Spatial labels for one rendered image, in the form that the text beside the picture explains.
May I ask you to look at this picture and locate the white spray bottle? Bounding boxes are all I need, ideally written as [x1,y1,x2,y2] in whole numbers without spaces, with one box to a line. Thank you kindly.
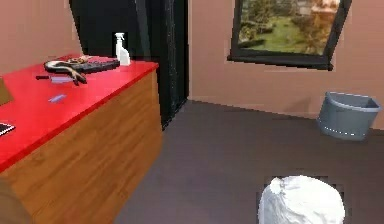
[114,32,132,67]

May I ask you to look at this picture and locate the black room door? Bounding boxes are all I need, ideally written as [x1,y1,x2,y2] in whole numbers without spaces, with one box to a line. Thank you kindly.
[68,0,190,130]

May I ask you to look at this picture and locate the black keyboard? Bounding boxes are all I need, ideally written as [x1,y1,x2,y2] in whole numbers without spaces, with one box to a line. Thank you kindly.
[58,55,121,75]

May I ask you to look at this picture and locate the red top wooden desk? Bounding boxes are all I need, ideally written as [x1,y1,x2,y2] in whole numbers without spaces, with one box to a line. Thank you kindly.
[0,54,164,224]

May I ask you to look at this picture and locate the black framed window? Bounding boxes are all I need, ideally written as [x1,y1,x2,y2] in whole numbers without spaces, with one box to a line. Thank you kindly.
[227,0,353,72]

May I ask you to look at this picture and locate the white tied rubbish bag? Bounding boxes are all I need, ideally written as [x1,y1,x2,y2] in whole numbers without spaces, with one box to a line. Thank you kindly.
[257,175,346,224]

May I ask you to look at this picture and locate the grey waste bin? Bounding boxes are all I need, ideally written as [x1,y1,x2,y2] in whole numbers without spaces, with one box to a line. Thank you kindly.
[316,91,382,142]

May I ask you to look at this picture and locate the black striped flat device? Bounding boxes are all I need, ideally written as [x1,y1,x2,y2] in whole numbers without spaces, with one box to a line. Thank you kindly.
[0,122,16,137]

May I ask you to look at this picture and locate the tan flat box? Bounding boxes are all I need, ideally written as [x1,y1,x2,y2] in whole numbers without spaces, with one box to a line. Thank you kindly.
[0,77,15,107]

